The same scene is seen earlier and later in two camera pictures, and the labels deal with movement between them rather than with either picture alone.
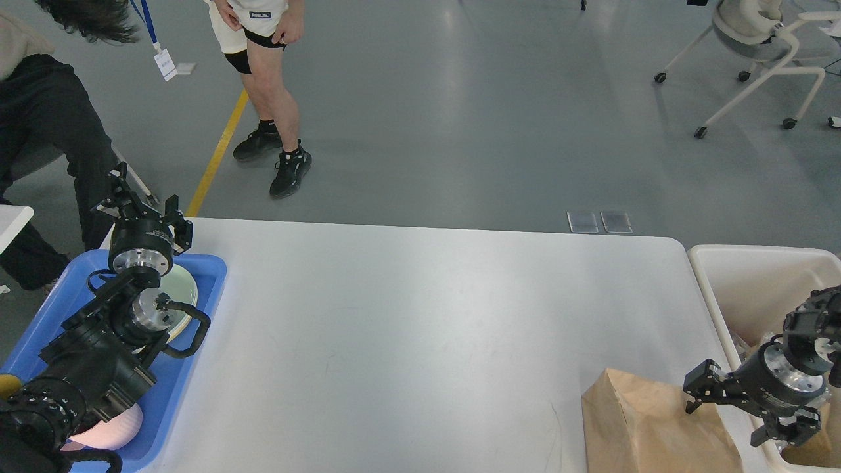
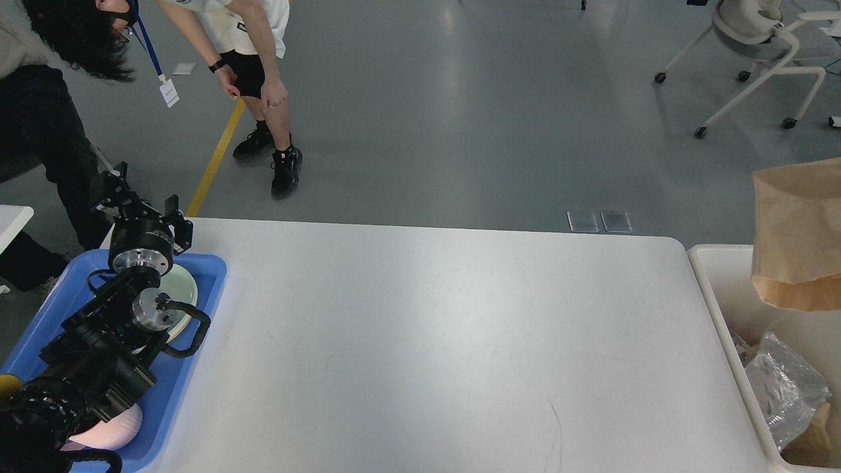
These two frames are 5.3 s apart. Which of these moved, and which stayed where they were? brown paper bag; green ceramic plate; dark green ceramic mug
Moved: brown paper bag
Stayed: dark green ceramic mug; green ceramic plate
